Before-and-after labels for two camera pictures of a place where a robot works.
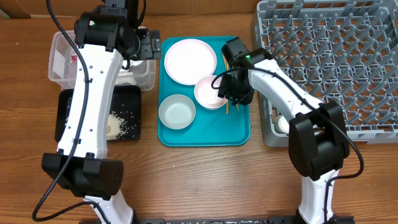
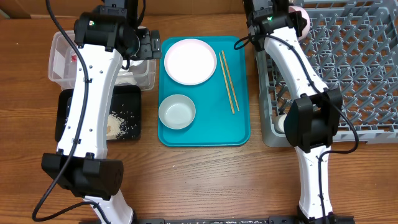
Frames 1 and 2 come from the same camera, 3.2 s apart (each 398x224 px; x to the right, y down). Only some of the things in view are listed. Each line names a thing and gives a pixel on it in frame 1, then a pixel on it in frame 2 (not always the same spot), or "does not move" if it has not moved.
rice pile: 116,126 does not move
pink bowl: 206,96 → 305,15
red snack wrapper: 74,58 does not move
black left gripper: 152,50 does not move
